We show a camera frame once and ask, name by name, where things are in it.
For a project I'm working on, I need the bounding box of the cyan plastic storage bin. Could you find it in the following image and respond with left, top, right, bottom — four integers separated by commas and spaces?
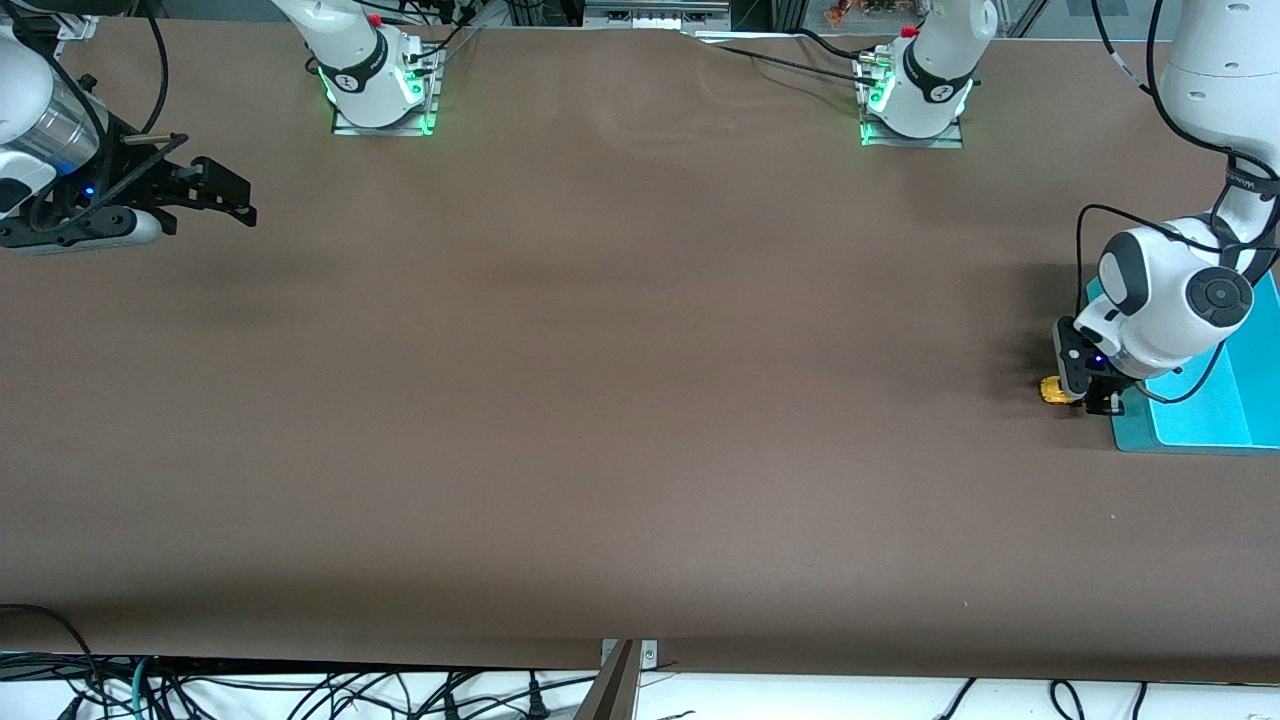
1085, 270, 1280, 455

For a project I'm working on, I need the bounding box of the orange background clutter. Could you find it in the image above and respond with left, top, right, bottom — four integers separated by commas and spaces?
824, 0, 907, 27

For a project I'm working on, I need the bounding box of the brown table support beam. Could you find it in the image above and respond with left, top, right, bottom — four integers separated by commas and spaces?
574, 640, 641, 720

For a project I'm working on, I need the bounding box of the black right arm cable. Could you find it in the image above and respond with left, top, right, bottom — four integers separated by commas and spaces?
20, 0, 193, 246

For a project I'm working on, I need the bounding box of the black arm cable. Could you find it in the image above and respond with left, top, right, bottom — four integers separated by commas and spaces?
20, 0, 193, 246
1074, 0, 1280, 407

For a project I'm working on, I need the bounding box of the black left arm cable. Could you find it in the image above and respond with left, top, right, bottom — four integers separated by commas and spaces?
1074, 0, 1280, 407

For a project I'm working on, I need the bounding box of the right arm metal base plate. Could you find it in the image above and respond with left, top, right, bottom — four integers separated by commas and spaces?
332, 45, 441, 137

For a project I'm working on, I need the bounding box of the black base cable bundle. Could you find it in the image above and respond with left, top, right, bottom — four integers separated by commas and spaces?
380, 0, 483, 67

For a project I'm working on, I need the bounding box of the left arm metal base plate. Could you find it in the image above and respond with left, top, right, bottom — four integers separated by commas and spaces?
858, 50, 966, 149

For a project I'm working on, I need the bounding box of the black looping floor cable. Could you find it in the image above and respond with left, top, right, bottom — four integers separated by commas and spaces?
0, 603, 101, 706

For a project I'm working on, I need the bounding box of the black cable across table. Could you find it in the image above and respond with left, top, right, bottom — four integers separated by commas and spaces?
690, 28, 883, 87

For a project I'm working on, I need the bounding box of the aluminium frame rail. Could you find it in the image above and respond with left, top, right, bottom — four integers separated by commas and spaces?
585, 0, 732, 32

